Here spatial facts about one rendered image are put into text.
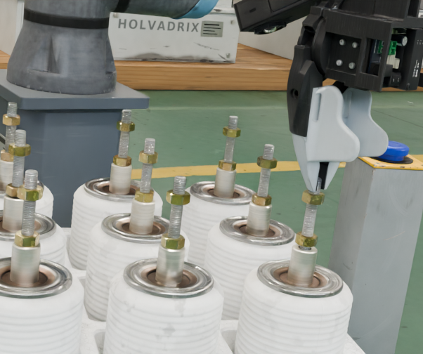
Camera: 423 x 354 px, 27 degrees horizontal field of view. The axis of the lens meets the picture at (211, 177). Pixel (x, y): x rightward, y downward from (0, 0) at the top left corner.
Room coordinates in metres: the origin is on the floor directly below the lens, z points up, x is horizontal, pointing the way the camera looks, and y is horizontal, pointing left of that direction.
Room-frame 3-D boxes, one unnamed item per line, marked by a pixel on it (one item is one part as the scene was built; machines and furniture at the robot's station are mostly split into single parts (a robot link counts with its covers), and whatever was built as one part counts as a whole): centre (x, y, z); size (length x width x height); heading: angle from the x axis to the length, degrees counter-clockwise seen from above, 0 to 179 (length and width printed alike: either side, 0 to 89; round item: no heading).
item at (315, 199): (0.72, -0.09, 0.33); 0.02 x 0.02 x 0.01; 40
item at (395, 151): (0.95, -0.19, 0.32); 0.04 x 0.04 x 0.02
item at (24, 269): (0.65, 0.14, 0.26); 0.02 x 0.02 x 0.03
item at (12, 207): (0.76, 0.17, 0.26); 0.02 x 0.02 x 0.03
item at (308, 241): (0.72, -0.09, 0.29); 0.02 x 0.02 x 0.01; 40
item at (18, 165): (0.76, 0.17, 0.30); 0.01 x 0.01 x 0.08
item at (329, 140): (0.69, -0.09, 0.38); 0.06 x 0.03 x 0.09; 49
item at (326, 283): (0.72, -0.09, 0.25); 0.08 x 0.08 x 0.01
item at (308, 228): (0.72, -0.09, 0.31); 0.01 x 0.01 x 0.08
